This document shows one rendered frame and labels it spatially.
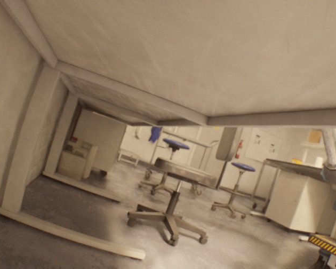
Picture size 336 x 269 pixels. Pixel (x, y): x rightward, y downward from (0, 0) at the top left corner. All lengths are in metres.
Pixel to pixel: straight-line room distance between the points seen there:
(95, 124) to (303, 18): 2.93
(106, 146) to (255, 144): 5.32
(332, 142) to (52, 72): 1.54
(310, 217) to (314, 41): 3.51
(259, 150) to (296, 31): 7.50
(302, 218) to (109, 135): 2.67
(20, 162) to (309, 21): 1.10
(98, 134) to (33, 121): 2.05
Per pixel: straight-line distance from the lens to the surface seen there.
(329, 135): 1.66
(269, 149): 8.03
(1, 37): 0.78
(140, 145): 6.58
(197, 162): 6.94
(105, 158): 3.16
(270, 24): 0.37
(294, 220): 3.61
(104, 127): 3.13
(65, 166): 2.44
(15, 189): 1.20
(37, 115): 1.14
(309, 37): 0.38
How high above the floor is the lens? 0.54
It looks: 4 degrees up
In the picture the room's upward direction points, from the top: 19 degrees clockwise
